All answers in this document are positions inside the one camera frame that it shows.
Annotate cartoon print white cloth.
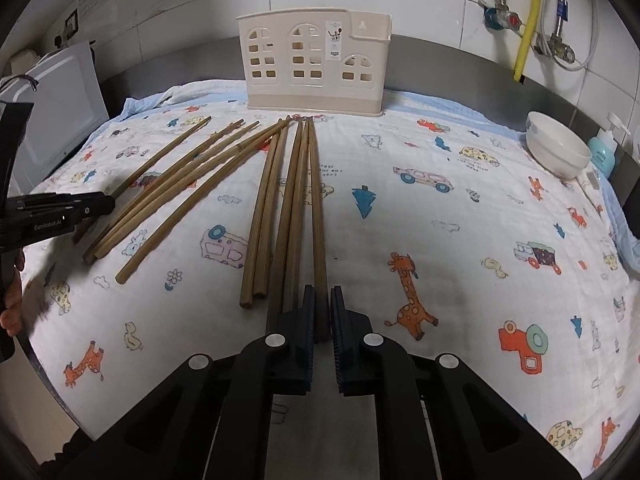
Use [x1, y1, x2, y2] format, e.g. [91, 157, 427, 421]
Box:
[23, 81, 639, 475]

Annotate wall power socket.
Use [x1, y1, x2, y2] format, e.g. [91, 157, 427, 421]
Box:
[54, 10, 79, 49]

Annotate white microwave oven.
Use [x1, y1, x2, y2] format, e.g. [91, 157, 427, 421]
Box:
[1, 41, 108, 195]

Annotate red handled water valve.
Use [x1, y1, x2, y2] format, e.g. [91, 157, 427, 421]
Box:
[477, 0, 523, 35]

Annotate teal soap pump bottle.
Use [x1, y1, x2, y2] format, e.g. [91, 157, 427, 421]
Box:
[587, 112, 630, 179]

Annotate white ceramic bowl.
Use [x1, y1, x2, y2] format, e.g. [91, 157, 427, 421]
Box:
[525, 112, 591, 179]

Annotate steel water valve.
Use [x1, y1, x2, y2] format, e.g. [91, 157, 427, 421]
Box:
[535, 34, 576, 64]

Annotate wooden chopstick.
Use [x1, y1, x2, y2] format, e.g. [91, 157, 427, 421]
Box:
[266, 122, 303, 334]
[253, 124, 288, 298]
[94, 122, 262, 259]
[282, 119, 309, 313]
[115, 118, 290, 285]
[308, 118, 328, 312]
[82, 119, 244, 264]
[240, 120, 288, 309]
[72, 116, 212, 245]

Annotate yellow corrugated gas hose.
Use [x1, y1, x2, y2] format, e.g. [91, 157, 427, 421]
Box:
[512, 0, 545, 85]

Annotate beige plastic utensil holder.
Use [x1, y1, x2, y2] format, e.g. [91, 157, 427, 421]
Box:
[238, 8, 392, 116]

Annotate person's left hand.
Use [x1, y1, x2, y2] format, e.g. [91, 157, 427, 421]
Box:
[1, 249, 25, 337]

